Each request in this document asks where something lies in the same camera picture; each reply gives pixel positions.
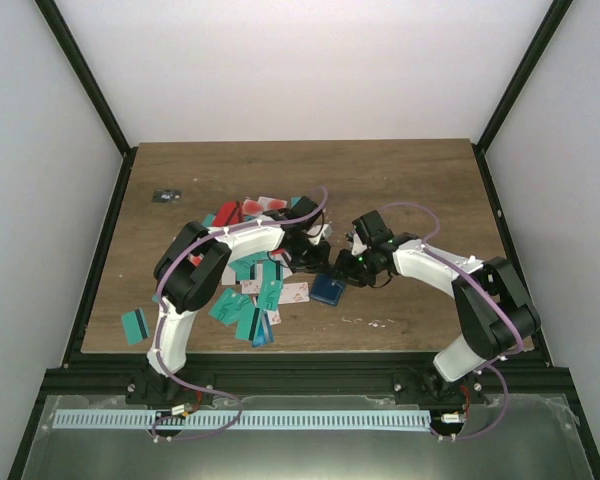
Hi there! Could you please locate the blue card holder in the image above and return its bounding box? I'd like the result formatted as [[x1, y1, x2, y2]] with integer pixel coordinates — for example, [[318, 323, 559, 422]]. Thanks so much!
[[309, 274, 346, 306]]

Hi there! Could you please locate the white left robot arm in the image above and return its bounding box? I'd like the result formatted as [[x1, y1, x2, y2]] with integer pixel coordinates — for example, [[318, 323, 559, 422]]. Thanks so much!
[[147, 196, 330, 404]]

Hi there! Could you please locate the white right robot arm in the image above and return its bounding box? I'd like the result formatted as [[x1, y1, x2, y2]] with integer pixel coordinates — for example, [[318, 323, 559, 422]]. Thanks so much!
[[331, 210, 541, 403]]

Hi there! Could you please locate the teal VIP card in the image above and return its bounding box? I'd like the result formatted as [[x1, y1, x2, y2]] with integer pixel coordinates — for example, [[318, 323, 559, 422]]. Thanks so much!
[[257, 280, 283, 311], [210, 289, 254, 325]]

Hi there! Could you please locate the white red blotch card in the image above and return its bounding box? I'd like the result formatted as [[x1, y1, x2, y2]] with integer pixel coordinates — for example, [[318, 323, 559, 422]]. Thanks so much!
[[242, 196, 287, 216]]

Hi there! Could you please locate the red black striped card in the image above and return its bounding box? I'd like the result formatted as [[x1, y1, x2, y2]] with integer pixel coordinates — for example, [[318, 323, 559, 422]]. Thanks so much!
[[212, 201, 244, 227]]

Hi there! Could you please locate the teal card black stripe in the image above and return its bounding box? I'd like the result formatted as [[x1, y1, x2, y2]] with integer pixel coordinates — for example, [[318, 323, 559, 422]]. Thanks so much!
[[121, 308, 150, 345]]

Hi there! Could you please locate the light blue slotted strip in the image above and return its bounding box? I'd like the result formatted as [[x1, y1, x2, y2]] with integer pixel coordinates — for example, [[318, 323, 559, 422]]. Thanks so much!
[[52, 409, 431, 432]]

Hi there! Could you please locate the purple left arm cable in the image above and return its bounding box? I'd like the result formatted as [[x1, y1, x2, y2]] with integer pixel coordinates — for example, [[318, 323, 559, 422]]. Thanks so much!
[[157, 186, 329, 374]]

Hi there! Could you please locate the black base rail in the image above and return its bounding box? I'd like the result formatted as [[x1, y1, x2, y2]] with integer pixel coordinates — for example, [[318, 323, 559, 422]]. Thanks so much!
[[40, 351, 577, 406]]

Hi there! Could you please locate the black frame post right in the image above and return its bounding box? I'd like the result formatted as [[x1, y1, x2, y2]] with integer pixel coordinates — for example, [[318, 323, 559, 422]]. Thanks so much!
[[478, 0, 574, 149]]

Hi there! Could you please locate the black frame post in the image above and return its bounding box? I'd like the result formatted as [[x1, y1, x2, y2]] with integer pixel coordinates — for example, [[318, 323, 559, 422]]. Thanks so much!
[[33, 0, 132, 152], [478, 0, 574, 149]]

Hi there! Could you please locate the black frame post left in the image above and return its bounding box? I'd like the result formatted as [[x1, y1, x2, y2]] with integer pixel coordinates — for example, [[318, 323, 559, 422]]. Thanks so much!
[[33, 0, 132, 152]]

